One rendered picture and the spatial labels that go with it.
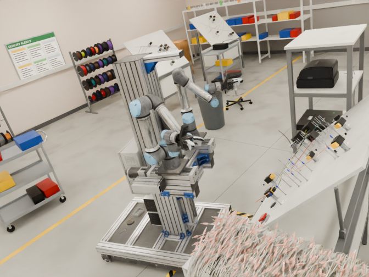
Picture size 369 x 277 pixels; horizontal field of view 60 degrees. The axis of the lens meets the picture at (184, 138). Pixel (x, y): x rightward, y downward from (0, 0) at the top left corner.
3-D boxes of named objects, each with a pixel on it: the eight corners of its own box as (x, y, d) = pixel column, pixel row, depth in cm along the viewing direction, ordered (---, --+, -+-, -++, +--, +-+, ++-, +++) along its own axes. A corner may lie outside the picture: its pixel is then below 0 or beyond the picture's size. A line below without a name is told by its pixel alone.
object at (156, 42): (197, 97, 764) (183, 27, 694) (164, 117, 692) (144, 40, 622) (176, 95, 813) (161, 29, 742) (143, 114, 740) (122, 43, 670)
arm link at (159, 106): (153, 95, 247) (191, 144, 239) (141, 100, 241) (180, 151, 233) (157, 86, 238) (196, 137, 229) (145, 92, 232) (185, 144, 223)
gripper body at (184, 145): (195, 147, 209) (183, 143, 218) (194, 134, 206) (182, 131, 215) (186, 151, 204) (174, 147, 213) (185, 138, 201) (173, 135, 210)
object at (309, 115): (295, 131, 293) (295, 124, 290) (306, 115, 318) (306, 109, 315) (334, 133, 274) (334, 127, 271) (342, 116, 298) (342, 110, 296)
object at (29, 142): (9, 234, 425) (-31, 167, 379) (1, 220, 462) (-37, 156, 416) (76, 196, 477) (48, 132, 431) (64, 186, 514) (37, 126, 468)
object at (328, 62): (295, 89, 276) (294, 67, 268) (302, 80, 293) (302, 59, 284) (333, 89, 259) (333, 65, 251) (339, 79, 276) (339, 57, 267)
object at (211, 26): (244, 67, 913) (236, 6, 843) (222, 81, 839) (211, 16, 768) (223, 67, 960) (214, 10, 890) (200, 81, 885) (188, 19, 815)
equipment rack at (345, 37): (296, 222, 336) (284, 47, 257) (312, 189, 377) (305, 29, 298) (350, 235, 306) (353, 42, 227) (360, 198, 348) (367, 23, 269)
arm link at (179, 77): (178, 70, 271) (222, 101, 285) (177, 67, 281) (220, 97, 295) (170, 81, 274) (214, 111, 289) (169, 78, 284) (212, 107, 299)
